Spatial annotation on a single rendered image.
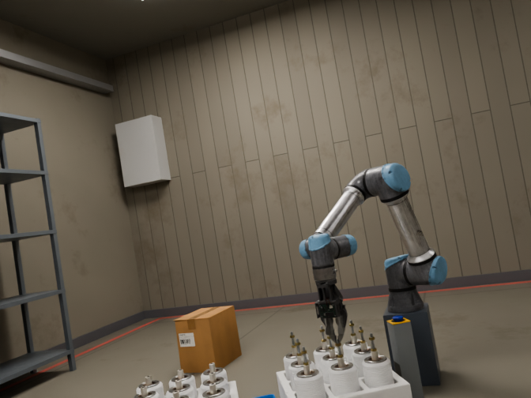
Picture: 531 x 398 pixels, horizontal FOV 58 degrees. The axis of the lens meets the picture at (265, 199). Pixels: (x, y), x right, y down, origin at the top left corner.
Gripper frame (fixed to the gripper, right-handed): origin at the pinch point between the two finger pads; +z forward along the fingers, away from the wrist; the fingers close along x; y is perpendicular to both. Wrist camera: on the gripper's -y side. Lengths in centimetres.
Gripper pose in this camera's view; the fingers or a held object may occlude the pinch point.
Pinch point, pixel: (337, 338)
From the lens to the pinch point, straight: 169.2
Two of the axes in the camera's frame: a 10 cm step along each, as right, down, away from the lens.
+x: 9.1, -1.7, -3.8
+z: 1.6, 9.9, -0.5
